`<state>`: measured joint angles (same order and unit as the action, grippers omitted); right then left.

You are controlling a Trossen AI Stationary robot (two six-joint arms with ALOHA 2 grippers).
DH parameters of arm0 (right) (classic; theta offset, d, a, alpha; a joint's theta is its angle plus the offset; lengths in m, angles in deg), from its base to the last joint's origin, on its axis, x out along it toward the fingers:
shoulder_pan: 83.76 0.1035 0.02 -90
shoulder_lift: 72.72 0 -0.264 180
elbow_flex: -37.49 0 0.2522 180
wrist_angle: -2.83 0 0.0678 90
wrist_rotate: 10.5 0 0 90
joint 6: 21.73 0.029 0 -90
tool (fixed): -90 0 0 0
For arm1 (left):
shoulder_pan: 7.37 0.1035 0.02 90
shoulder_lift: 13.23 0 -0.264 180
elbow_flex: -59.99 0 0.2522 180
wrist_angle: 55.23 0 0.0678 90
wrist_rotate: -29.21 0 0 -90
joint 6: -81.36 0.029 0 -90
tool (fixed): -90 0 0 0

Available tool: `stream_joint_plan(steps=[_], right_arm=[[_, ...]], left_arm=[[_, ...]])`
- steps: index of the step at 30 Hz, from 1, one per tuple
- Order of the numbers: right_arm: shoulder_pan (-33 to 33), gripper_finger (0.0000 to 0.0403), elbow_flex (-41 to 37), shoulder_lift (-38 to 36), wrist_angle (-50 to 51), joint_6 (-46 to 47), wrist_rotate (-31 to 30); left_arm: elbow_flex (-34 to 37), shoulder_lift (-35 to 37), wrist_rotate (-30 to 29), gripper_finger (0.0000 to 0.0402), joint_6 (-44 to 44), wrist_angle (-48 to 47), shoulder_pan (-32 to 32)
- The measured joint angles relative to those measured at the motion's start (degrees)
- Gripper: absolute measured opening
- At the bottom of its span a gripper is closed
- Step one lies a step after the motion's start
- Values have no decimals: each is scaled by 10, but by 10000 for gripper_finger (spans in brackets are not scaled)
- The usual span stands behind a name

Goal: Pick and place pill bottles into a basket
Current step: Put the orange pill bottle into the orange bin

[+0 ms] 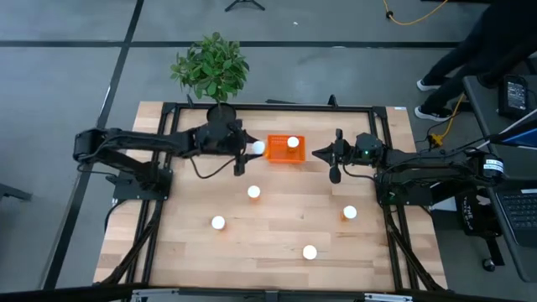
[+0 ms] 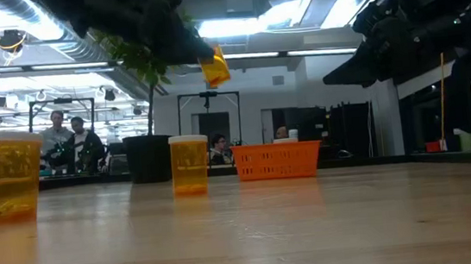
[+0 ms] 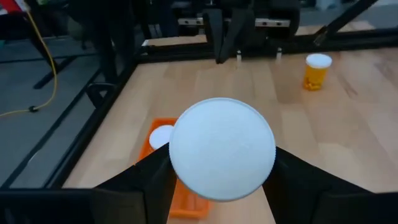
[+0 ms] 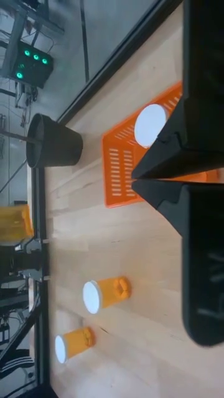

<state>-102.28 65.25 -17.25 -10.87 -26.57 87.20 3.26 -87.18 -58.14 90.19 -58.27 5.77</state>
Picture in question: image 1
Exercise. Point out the person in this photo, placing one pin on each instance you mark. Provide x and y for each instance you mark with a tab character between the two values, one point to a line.
461	63

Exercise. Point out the orange plastic basket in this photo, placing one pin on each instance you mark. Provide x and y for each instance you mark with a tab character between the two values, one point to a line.
277	156

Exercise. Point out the black aluminium table frame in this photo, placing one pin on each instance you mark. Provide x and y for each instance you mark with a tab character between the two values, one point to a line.
293	107

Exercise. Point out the black stand foot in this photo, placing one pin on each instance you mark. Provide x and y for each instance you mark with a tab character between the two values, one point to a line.
12	192

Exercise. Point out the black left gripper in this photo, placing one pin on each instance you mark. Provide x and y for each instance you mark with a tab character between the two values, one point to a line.
222	142

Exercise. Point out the black laptop keyboard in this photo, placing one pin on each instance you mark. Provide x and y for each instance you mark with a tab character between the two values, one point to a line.
520	214

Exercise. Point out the blue white flat panel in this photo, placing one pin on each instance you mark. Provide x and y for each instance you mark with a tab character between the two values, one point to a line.
520	137

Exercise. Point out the black aluminium crossbar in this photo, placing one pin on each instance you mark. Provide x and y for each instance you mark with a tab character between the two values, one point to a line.
84	293

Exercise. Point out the black tripod legs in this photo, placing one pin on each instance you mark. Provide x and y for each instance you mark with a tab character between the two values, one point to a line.
244	3

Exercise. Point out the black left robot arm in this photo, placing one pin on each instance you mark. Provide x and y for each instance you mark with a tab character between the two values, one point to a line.
138	140

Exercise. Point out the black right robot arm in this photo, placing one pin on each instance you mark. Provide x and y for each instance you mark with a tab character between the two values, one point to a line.
440	165

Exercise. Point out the dark grey desk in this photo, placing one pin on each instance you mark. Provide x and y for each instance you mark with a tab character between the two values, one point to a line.
482	113

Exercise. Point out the black power adapter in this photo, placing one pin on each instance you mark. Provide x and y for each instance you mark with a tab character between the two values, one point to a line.
514	96

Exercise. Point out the black bag white lettering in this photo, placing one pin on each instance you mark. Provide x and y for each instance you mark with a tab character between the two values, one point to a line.
470	218

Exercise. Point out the green potted plant black pot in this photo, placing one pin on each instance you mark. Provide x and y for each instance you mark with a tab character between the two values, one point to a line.
212	67

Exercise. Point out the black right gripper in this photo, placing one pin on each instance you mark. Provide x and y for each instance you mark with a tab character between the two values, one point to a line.
361	151

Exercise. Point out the black office chair base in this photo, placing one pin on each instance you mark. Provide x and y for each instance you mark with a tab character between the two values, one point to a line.
488	264

